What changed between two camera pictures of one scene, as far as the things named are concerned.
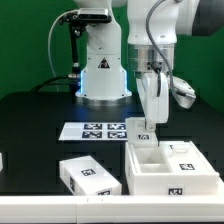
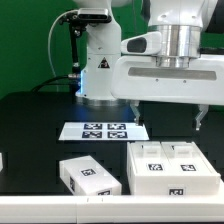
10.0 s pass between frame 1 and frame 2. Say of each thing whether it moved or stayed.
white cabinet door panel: stayed
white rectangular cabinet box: stayed
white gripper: moved
